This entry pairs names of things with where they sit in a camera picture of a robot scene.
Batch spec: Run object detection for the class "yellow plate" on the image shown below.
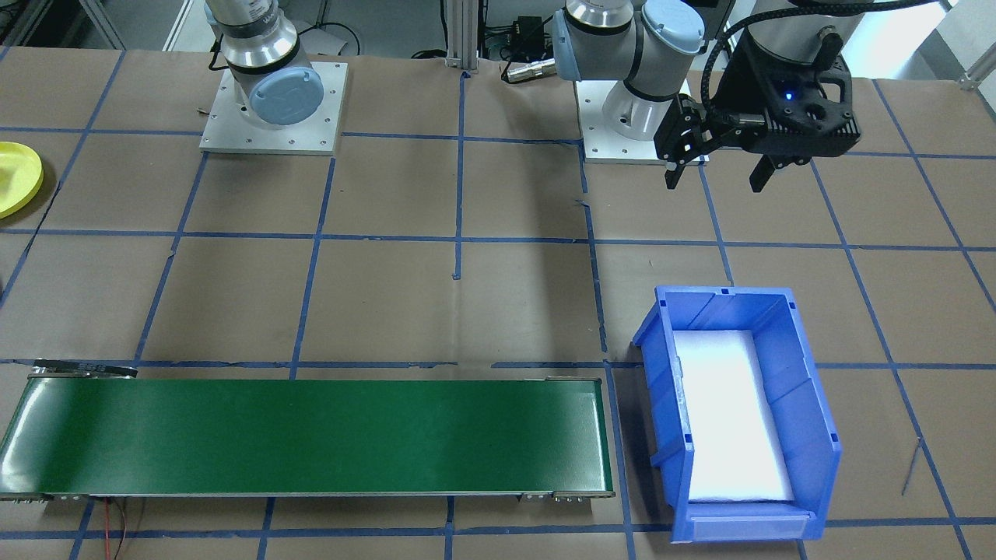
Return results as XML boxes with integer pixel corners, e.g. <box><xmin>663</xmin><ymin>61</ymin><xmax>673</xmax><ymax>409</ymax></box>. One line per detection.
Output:
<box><xmin>0</xmin><ymin>142</ymin><xmax>45</xmax><ymax>220</ymax></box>

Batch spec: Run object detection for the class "silver cylindrical connector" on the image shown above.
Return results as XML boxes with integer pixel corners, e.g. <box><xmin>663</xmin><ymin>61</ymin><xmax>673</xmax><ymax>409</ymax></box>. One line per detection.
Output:
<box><xmin>502</xmin><ymin>61</ymin><xmax>557</xmax><ymax>82</ymax></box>

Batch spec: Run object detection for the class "white foam pad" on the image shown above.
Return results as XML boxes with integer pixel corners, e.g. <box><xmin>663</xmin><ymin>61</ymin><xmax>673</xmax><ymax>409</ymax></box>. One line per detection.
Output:
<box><xmin>671</xmin><ymin>329</ymin><xmax>796</xmax><ymax>502</ymax></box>

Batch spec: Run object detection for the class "blue plastic storage bin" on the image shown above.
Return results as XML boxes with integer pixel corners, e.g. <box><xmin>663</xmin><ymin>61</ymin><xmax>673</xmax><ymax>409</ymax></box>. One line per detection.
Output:
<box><xmin>632</xmin><ymin>285</ymin><xmax>843</xmax><ymax>544</ymax></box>

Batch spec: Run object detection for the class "green conveyor belt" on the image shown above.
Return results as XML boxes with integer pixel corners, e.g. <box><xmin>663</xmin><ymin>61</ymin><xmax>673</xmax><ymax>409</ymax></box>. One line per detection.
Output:
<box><xmin>0</xmin><ymin>359</ymin><xmax>615</xmax><ymax>502</ymax></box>

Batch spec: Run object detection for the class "black braided cable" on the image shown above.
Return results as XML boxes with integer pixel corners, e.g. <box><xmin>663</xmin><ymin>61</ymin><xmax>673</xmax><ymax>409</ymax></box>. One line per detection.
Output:
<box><xmin>698</xmin><ymin>8</ymin><xmax>794</xmax><ymax>125</ymax></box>

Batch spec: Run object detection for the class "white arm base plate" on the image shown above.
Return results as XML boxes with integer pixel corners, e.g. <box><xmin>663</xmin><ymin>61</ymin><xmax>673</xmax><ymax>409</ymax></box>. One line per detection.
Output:
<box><xmin>574</xmin><ymin>78</ymin><xmax>710</xmax><ymax>166</ymax></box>
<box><xmin>199</xmin><ymin>61</ymin><xmax>349</xmax><ymax>156</ymax></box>

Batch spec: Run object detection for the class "aluminium profile post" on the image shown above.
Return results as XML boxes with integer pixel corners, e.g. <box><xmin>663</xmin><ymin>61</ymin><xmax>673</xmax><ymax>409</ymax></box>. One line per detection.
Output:
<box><xmin>444</xmin><ymin>0</ymin><xmax>483</xmax><ymax>72</ymax></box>

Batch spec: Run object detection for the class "black thin wire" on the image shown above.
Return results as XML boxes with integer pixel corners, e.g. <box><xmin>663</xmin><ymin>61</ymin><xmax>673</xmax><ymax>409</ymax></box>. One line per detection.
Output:
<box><xmin>117</xmin><ymin>498</ymin><xmax>150</xmax><ymax>560</ymax></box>

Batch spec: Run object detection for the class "red thin wire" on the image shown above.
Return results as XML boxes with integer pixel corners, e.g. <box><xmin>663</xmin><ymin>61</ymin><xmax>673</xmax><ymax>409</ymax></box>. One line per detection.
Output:
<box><xmin>101</xmin><ymin>498</ymin><xmax>132</xmax><ymax>560</ymax></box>

